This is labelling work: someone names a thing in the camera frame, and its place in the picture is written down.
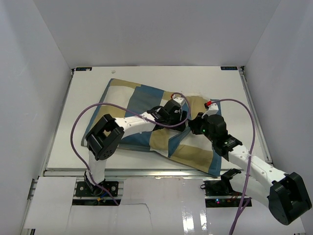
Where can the left blue corner label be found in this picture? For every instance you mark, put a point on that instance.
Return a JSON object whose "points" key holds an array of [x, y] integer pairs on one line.
{"points": [[83, 68]]}

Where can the blue corner label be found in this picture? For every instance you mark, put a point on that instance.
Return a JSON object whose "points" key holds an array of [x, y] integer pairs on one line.
{"points": [[228, 68], [83, 68]]}

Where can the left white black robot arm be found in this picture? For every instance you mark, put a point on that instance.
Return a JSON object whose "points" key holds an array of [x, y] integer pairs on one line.
{"points": [[105, 136]]}

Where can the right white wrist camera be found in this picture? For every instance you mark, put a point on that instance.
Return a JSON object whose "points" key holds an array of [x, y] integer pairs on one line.
{"points": [[211, 108]]}

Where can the aluminium frame rail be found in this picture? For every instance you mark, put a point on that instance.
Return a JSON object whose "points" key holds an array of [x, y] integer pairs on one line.
{"points": [[124, 173]]}

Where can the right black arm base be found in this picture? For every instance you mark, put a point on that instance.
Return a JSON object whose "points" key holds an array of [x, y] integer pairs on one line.
{"points": [[219, 193]]}

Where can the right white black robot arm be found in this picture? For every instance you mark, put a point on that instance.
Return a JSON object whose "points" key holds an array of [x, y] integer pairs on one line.
{"points": [[285, 195]]}

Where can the right blue corner label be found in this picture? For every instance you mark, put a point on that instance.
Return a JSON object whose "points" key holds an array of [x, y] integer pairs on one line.
{"points": [[228, 68]]}

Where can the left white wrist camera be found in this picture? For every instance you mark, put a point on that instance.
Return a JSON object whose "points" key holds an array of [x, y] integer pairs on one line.
{"points": [[178, 99]]}

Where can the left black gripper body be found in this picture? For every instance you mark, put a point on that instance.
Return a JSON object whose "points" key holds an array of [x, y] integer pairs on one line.
{"points": [[170, 121]]}

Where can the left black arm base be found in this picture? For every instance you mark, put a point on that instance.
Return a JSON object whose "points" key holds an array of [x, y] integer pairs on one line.
{"points": [[85, 196]]}

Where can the white pillow with yellow edge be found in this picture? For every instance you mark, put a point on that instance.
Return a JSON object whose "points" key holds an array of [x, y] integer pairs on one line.
{"points": [[197, 94]]}

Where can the blue beige checkered pillowcase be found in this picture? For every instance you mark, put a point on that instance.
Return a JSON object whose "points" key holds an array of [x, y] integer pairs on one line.
{"points": [[123, 98]]}

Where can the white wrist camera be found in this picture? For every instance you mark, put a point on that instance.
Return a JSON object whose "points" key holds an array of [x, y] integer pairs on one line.
{"points": [[211, 108], [178, 99]]}

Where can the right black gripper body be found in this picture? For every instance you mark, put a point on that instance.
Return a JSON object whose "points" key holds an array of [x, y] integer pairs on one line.
{"points": [[201, 127]]}

